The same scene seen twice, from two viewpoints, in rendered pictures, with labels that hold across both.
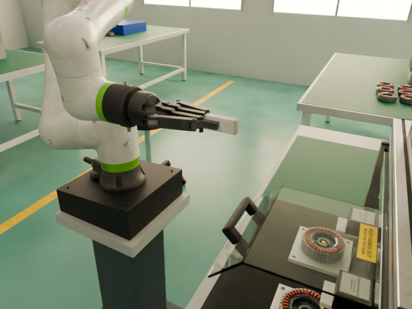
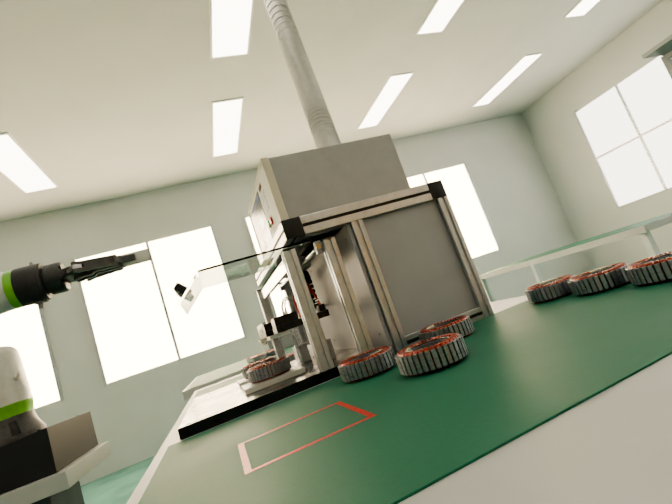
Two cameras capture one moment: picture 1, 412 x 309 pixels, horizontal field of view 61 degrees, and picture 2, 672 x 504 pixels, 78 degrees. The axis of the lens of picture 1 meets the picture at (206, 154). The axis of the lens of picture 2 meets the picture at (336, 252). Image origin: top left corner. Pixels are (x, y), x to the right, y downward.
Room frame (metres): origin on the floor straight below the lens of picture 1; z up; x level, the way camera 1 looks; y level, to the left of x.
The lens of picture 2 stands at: (-0.45, 0.34, 0.88)
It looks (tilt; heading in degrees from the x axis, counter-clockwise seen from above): 8 degrees up; 316
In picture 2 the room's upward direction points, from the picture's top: 19 degrees counter-clockwise
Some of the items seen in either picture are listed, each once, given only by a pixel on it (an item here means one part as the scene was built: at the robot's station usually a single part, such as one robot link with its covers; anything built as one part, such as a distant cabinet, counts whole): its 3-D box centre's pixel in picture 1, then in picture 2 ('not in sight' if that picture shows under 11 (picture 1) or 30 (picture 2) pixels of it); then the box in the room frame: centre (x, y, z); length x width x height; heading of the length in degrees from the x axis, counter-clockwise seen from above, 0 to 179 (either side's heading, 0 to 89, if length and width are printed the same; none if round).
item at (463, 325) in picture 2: not in sight; (445, 331); (0.08, -0.39, 0.77); 0.11 x 0.11 x 0.04
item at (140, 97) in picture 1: (154, 110); (69, 275); (0.71, 0.11, 1.18); 0.09 x 0.08 x 0.07; 65
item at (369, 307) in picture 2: not in sight; (331, 300); (0.52, -0.51, 0.92); 0.66 x 0.01 x 0.30; 155
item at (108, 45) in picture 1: (125, 64); not in sight; (4.61, 1.09, 0.38); 1.90 x 0.90 x 0.75; 155
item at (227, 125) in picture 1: (220, 124); (136, 257); (0.64, -0.03, 1.18); 0.07 x 0.01 x 0.03; 65
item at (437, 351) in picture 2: not in sight; (430, 354); (-0.02, -0.19, 0.77); 0.11 x 0.11 x 0.04
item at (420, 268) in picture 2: not in sight; (421, 270); (0.16, -0.50, 0.91); 0.28 x 0.03 x 0.32; 65
